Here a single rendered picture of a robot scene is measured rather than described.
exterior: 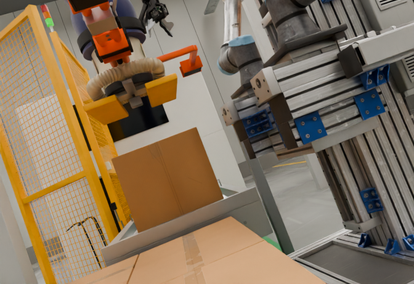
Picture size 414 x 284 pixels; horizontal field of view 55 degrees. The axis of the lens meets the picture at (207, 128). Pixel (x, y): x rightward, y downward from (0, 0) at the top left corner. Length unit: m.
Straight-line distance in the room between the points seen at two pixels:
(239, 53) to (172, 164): 0.58
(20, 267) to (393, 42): 2.18
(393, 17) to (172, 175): 1.09
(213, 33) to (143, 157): 9.93
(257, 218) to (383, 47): 0.87
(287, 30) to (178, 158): 0.75
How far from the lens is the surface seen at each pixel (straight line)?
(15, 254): 2.59
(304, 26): 1.36
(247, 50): 1.83
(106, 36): 1.03
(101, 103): 1.20
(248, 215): 1.76
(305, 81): 1.30
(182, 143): 1.77
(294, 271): 0.79
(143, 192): 1.77
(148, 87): 1.19
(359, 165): 1.63
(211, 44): 11.45
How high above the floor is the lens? 0.79
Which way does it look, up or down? 4 degrees up
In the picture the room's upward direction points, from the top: 21 degrees counter-clockwise
